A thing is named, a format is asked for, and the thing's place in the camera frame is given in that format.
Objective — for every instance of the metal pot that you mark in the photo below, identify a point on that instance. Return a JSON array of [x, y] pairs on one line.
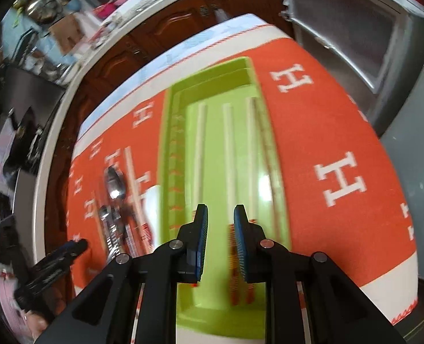
[[41, 7]]

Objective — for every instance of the small metal spoon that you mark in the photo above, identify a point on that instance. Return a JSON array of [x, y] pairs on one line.
[[105, 215]]

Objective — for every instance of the cardboard box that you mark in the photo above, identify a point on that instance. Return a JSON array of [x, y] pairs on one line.
[[65, 34]]

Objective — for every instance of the orange printed blanket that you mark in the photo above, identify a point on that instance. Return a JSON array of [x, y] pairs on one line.
[[323, 122]]

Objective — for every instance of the green plastic utensil tray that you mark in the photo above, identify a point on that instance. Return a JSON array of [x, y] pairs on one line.
[[214, 150]]

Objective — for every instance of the large metal spoon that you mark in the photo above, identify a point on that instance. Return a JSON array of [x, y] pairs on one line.
[[115, 182]]

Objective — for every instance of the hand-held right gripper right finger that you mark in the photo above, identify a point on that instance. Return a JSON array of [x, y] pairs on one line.
[[239, 243]]

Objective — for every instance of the black countertop appliance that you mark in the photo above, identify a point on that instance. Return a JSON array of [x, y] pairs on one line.
[[23, 143]]

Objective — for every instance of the pale blue tablecloth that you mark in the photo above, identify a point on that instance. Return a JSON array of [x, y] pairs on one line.
[[197, 44]]

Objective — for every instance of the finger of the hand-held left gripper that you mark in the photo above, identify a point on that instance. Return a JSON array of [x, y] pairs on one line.
[[50, 272], [70, 247]]

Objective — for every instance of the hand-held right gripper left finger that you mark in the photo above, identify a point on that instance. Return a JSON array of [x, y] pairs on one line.
[[201, 243]]

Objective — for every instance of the black bag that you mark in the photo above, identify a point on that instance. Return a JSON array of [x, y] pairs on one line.
[[2, 229]]

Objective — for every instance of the white ceramic spoon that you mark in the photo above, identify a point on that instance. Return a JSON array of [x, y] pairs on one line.
[[152, 200]]

